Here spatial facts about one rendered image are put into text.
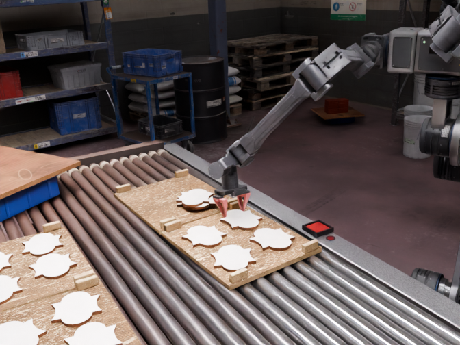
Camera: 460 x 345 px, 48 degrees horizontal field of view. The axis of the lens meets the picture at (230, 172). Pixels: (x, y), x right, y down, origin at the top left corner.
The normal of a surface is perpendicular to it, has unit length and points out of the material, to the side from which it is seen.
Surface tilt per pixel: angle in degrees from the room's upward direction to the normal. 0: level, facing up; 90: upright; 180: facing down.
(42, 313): 0
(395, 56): 90
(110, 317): 0
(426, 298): 0
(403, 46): 90
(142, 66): 92
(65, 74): 96
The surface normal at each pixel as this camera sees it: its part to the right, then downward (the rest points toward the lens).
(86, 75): 0.69, 0.33
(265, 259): -0.04, -0.93
